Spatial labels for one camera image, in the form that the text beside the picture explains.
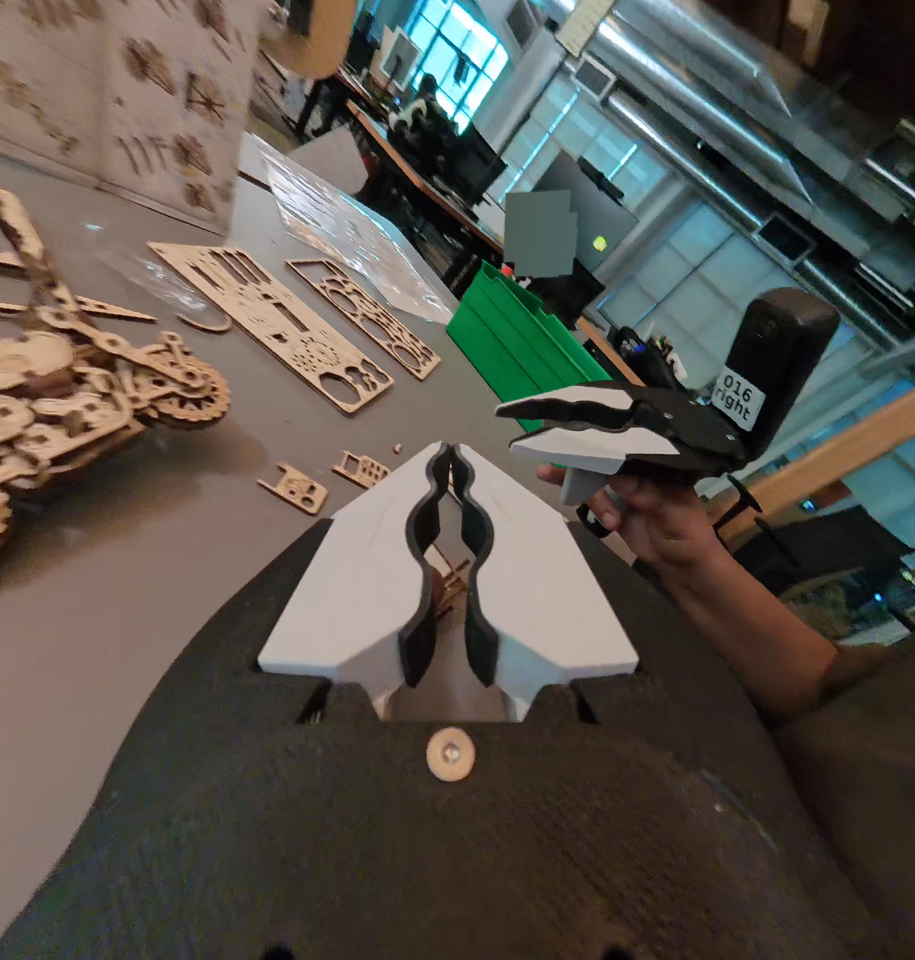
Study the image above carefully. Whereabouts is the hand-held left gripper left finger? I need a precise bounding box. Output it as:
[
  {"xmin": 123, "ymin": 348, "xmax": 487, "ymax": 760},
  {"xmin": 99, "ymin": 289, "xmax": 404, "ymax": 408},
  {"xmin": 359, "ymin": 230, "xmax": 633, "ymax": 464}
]
[{"xmin": 258, "ymin": 441, "xmax": 454, "ymax": 719}]

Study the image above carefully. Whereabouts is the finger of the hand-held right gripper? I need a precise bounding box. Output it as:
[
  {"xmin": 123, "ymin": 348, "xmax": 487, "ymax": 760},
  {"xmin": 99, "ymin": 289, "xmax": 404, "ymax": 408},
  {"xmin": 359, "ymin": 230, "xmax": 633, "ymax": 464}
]
[
  {"xmin": 495, "ymin": 383, "xmax": 642, "ymax": 436},
  {"xmin": 508, "ymin": 429, "xmax": 682, "ymax": 477}
]

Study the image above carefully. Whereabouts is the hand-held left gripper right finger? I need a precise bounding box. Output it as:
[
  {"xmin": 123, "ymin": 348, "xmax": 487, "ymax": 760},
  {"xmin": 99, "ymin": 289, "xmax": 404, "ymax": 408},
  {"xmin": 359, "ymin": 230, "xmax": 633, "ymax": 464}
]
[{"xmin": 450, "ymin": 444, "xmax": 642, "ymax": 723}]

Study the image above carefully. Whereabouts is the person's right forearm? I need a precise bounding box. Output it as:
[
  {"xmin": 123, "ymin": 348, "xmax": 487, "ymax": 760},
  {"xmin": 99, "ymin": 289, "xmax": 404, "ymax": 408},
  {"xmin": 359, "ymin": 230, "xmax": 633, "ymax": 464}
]
[{"xmin": 637, "ymin": 525, "xmax": 841, "ymax": 725}]

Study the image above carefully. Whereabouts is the grey desk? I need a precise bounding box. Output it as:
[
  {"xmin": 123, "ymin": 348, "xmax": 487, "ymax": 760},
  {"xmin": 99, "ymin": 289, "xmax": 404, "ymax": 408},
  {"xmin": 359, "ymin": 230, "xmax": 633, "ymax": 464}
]
[{"xmin": 0, "ymin": 131, "xmax": 631, "ymax": 960}]

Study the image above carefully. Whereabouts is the person's right hand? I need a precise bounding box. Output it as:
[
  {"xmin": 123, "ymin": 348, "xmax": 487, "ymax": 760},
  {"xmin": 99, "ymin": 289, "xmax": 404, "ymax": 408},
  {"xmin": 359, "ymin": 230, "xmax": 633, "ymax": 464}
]
[{"xmin": 536, "ymin": 463, "xmax": 730, "ymax": 580}]

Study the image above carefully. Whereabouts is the green plastic bin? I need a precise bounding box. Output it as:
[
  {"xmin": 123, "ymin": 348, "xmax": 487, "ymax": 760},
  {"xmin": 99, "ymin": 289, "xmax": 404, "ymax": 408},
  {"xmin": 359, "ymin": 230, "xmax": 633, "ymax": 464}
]
[{"xmin": 446, "ymin": 261, "xmax": 616, "ymax": 435}]

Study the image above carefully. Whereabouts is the small slotted wooden card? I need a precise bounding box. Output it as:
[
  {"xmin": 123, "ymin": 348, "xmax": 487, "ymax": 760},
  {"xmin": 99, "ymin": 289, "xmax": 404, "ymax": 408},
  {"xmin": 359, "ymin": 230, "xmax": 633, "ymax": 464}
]
[{"xmin": 257, "ymin": 462, "xmax": 329, "ymax": 516}]

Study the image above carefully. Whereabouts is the small gridded wooden card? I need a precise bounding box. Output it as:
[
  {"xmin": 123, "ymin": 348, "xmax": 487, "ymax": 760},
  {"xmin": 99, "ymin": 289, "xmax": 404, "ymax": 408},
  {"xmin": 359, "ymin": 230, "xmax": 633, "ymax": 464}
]
[{"xmin": 331, "ymin": 450, "xmax": 393, "ymax": 490}]

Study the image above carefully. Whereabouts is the black monitor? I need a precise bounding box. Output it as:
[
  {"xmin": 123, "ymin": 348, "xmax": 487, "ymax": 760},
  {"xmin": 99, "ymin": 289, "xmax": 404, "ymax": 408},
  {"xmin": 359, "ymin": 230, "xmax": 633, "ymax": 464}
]
[{"xmin": 532, "ymin": 148, "xmax": 640, "ymax": 280}]

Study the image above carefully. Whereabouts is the punched wooden puzzle sheet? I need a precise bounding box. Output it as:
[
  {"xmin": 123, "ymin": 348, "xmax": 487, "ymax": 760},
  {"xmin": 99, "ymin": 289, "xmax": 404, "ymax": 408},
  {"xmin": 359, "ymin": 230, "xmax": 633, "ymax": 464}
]
[
  {"xmin": 0, "ymin": 182, "xmax": 61, "ymax": 316},
  {"xmin": 286, "ymin": 257, "xmax": 442, "ymax": 382}
]

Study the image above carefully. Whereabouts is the clear plastic sheet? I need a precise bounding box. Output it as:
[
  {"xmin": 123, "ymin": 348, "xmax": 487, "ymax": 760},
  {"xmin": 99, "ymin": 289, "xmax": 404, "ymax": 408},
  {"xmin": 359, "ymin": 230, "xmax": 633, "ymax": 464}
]
[{"xmin": 262, "ymin": 153, "xmax": 459, "ymax": 324}]

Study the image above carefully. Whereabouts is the wooden puzzle sheet with gear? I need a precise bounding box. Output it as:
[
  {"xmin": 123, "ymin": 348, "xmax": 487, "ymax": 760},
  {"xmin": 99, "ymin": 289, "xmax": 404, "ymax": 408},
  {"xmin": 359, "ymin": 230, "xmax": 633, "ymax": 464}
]
[{"xmin": 148, "ymin": 241, "xmax": 395, "ymax": 415}]

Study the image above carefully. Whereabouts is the wooden motorcycle model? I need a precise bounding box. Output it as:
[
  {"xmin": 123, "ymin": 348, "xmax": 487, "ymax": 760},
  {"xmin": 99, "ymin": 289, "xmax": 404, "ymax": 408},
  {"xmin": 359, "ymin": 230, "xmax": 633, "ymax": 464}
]
[{"xmin": 0, "ymin": 285, "xmax": 232, "ymax": 567}]

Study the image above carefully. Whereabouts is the pointed wooden sliver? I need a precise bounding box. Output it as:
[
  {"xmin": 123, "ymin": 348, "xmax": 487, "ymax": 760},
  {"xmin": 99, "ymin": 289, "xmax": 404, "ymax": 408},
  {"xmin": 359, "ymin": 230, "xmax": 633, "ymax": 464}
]
[{"xmin": 75, "ymin": 296, "xmax": 159, "ymax": 325}]

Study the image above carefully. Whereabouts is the small clear plastic bag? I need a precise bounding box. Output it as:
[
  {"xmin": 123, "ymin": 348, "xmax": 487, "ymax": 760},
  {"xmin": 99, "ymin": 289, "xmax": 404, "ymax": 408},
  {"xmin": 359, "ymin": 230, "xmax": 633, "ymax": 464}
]
[{"xmin": 90, "ymin": 247, "xmax": 211, "ymax": 312}]

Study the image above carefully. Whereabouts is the round beige board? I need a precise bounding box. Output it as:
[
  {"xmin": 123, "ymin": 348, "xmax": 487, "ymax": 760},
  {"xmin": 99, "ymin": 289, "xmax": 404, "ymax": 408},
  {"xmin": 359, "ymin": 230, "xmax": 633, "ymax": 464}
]
[{"xmin": 258, "ymin": 0, "xmax": 361, "ymax": 80}]

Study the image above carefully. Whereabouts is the printed instruction booklet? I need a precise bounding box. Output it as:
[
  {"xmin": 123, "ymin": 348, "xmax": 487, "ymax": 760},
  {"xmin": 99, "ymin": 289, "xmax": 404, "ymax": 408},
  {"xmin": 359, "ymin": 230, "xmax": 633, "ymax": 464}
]
[{"xmin": 0, "ymin": 0, "xmax": 260, "ymax": 235}]

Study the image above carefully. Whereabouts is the wooden rail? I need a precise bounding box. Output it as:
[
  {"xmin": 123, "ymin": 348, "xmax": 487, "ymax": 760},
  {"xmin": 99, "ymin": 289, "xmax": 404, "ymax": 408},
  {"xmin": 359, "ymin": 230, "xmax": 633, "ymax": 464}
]
[{"xmin": 716, "ymin": 375, "xmax": 915, "ymax": 545}]

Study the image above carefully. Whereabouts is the silver air duct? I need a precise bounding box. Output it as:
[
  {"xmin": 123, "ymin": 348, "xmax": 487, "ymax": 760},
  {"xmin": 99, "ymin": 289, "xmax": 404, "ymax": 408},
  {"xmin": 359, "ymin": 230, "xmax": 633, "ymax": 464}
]
[{"xmin": 570, "ymin": 0, "xmax": 815, "ymax": 207}]

